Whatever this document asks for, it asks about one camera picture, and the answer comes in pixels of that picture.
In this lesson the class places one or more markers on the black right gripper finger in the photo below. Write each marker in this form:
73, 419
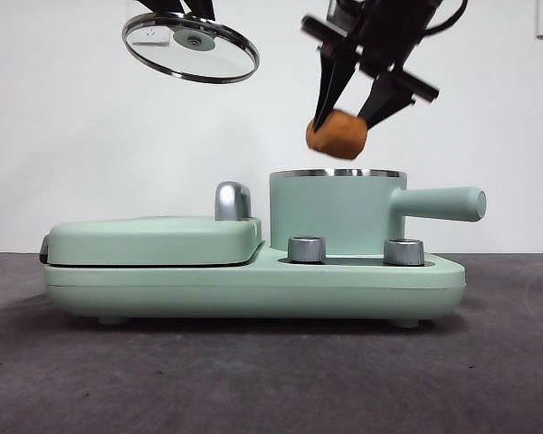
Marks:
384, 99
335, 77

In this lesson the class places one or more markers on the green breakfast machine base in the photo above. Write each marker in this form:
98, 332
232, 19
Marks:
253, 289

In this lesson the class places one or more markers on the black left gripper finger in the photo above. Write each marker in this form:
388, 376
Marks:
202, 8
163, 6

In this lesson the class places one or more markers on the glass lid with green knob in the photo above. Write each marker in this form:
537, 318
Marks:
194, 41

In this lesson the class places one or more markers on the silver control knob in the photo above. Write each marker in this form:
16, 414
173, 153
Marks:
403, 252
306, 249

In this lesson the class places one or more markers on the green griddle cover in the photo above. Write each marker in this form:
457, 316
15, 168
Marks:
149, 239

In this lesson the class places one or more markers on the brown potato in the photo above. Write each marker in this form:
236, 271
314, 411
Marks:
339, 135

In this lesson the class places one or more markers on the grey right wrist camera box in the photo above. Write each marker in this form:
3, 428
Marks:
344, 16

